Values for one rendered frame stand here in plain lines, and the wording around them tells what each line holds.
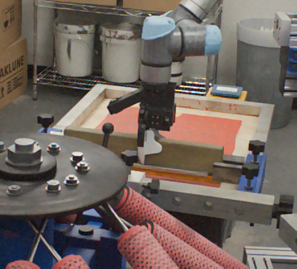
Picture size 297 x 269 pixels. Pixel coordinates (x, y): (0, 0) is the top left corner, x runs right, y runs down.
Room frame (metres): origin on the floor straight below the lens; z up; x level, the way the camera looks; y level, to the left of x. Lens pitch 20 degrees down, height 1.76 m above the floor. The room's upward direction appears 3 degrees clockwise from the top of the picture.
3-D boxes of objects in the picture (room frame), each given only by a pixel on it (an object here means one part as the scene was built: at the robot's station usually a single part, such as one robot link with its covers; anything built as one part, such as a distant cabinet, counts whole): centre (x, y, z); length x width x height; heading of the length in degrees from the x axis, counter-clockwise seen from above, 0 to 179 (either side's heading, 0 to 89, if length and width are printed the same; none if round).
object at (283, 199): (1.58, -0.29, 1.02); 0.07 x 0.06 x 0.07; 169
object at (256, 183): (1.80, -0.26, 0.97); 0.30 x 0.05 x 0.07; 169
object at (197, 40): (1.92, -0.10, 1.31); 0.11 x 0.11 x 0.08; 20
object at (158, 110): (1.87, -0.02, 1.15); 0.09 x 0.08 x 0.12; 79
